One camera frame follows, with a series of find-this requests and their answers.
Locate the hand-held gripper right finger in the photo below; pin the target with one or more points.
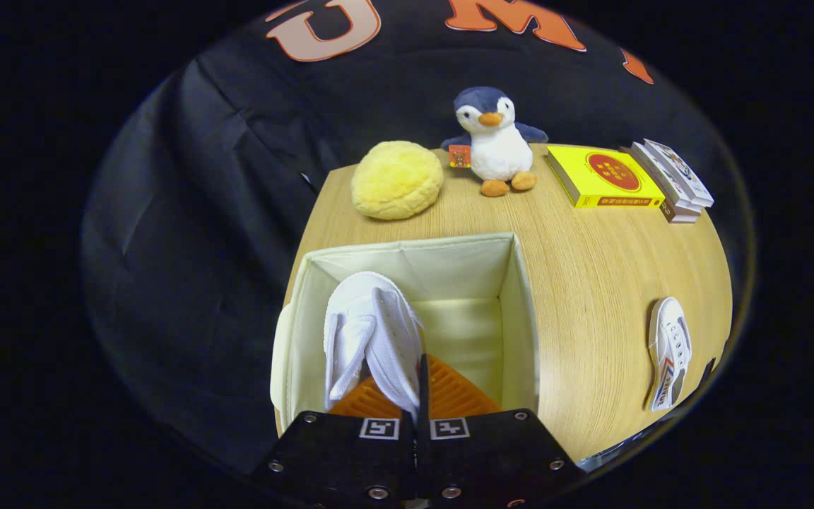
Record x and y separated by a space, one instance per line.
423 452

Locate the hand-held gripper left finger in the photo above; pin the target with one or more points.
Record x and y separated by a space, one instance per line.
343 459

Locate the white canvas shoe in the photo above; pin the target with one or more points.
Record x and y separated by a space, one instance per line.
372 332
668 346

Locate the beige fabric storage box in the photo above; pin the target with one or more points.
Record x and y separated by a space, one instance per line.
463 283

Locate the yellow round plush cushion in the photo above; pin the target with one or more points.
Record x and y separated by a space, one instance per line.
396 180

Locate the blue white penguin plush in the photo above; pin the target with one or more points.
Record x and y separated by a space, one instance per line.
499 152

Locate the yellow book red circle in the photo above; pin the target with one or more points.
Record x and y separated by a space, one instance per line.
605 173

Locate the brown book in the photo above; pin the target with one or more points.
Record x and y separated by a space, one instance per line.
681 216

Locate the white illustrated book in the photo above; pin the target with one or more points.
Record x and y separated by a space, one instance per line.
682 173
654 170

